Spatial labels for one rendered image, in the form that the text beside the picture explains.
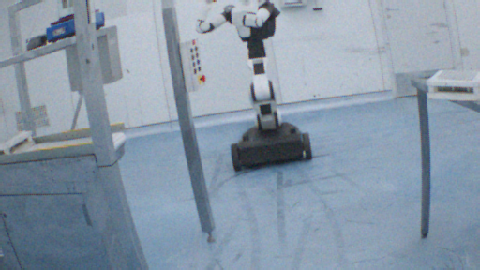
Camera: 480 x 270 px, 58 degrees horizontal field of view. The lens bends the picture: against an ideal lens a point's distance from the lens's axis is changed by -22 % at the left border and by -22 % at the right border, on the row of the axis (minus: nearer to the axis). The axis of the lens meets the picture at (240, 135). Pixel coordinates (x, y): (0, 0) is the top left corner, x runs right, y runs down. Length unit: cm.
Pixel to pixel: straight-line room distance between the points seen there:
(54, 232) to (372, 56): 427
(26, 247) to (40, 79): 400
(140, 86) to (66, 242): 373
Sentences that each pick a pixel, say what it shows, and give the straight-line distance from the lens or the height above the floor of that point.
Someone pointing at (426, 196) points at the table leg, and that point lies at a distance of 246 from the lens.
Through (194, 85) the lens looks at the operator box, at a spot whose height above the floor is 85.
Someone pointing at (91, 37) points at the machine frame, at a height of 123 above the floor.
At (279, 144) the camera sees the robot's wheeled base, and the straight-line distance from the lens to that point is 392.
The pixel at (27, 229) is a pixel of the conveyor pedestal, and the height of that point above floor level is 47.
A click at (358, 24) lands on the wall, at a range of 560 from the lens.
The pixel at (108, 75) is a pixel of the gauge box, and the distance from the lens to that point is 201.
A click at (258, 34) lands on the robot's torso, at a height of 97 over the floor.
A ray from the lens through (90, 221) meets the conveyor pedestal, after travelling 206.
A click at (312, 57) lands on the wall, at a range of 555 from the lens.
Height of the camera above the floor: 123
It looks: 14 degrees down
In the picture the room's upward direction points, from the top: 10 degrees counter-clockwise
